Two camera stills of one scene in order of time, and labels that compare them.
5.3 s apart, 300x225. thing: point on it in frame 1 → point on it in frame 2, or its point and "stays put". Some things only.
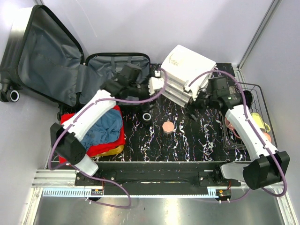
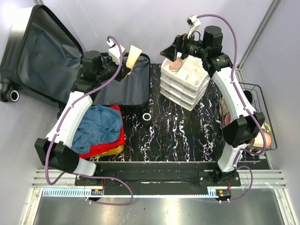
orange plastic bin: [116, 150] stays put
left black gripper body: [141, 91] → [109, 69]
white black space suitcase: [39, 56] stays put
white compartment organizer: [184, 71] stays put
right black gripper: [193, 102] → [182, 41]
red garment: [93, 151] stays put
